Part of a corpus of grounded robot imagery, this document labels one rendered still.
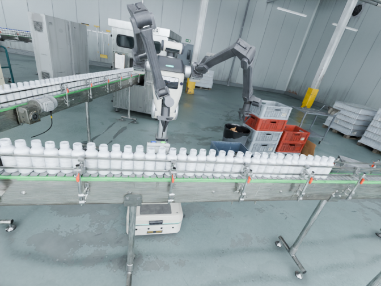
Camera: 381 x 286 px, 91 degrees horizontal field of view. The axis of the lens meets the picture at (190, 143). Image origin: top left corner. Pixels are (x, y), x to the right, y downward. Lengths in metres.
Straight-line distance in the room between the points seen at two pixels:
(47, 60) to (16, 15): 7.80
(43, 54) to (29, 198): 5.82
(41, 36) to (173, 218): 5.96
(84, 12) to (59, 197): 12.52
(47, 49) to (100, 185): 5.86
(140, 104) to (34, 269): 3.69
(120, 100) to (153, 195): 4.05
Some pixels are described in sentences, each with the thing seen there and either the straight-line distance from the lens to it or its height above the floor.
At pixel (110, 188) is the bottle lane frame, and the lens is 1.13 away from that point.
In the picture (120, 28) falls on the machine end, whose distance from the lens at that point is 4.88.
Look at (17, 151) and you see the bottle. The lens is 1.16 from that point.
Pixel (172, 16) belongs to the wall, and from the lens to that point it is 13.08.
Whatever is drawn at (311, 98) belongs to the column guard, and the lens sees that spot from 11.05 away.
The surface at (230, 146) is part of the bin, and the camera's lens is 1.88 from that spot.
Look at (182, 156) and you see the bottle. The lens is 1.06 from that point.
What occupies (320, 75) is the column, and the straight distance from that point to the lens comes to 11.18.
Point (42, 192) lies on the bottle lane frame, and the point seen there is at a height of 0.90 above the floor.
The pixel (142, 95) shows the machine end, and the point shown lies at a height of 0.54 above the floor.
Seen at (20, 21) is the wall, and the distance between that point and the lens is 14.40.
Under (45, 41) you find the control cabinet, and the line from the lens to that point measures 6.75.
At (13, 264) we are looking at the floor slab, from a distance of 2.17.
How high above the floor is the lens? 1.66
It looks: 25 degrees down
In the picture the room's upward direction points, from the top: 11 degrees clockwise
